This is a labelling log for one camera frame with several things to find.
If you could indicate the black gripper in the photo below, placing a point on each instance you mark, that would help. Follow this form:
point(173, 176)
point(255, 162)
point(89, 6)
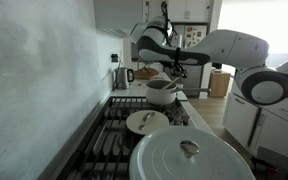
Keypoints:
point(178, 69)

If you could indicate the wooden spatula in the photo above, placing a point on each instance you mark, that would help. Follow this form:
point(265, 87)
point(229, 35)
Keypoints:
point(170, 83)

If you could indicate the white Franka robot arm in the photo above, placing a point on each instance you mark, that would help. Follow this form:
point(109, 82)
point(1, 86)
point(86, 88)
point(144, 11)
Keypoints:
point(224, 46)

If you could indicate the steel cooktop knob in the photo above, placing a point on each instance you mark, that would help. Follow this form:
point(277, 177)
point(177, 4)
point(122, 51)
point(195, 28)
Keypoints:
point(185, 120)

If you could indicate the small white saucepan lid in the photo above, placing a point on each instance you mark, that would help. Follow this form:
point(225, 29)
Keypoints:
point(157, 121)

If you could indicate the steel electric kettle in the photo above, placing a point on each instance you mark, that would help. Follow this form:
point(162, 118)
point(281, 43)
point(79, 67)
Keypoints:
point(121, 78)

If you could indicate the white island cabinet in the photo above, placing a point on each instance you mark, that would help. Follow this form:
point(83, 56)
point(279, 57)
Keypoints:
point(240, 123)

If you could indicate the steel range hood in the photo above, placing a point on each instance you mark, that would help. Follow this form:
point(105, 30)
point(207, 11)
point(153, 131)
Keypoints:
point(117, 16)

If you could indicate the white dutch oven lid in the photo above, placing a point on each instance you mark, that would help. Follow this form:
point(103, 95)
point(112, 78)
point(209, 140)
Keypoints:
point(170, 163)

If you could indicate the black gas cooktop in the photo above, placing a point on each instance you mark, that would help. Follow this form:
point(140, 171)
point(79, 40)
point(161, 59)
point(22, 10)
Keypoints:
point(110, 140)

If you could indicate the white background wall cabinets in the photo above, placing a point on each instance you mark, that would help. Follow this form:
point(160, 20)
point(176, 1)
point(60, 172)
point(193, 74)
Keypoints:
point(190, 10)

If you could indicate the white wall outlet with plugs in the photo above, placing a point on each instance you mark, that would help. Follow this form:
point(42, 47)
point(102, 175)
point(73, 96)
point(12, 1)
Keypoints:
point(114, 58)

